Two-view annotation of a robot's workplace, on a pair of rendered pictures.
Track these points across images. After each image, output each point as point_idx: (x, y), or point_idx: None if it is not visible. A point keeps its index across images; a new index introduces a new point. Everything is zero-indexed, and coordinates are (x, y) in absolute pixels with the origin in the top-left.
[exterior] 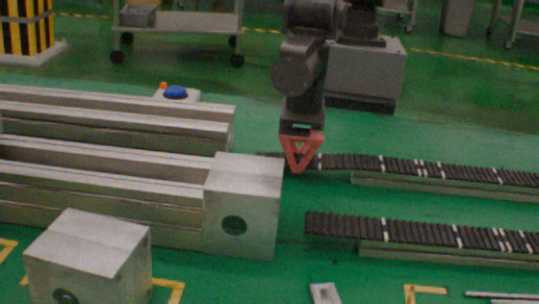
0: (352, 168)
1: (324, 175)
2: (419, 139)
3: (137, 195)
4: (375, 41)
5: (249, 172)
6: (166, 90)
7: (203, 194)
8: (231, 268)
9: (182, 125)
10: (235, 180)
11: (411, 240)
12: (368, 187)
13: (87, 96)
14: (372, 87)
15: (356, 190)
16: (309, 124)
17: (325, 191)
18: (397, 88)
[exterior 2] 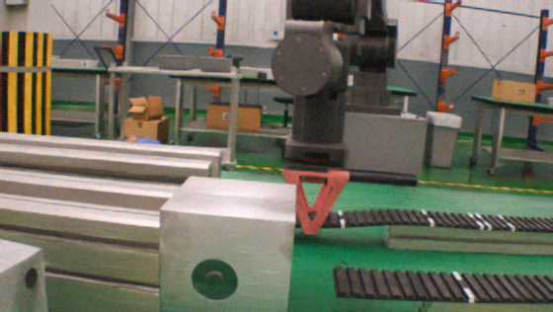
0: (389, 223)
1: (349, 240)
2: (457, 206)
3: (51, 225)
4: (389, 109)
5: (241, 195)
6: (133, 142)
7: (160, 220)
8: None
9: (145, 161)
10: (216, 201)
11: (509, 298)
12: (411, 251)
13: (29, 137)
14: (388, 161)
15: (397, 255)
16: (328, 152)
17: (354, 257)
18: (418, 160)
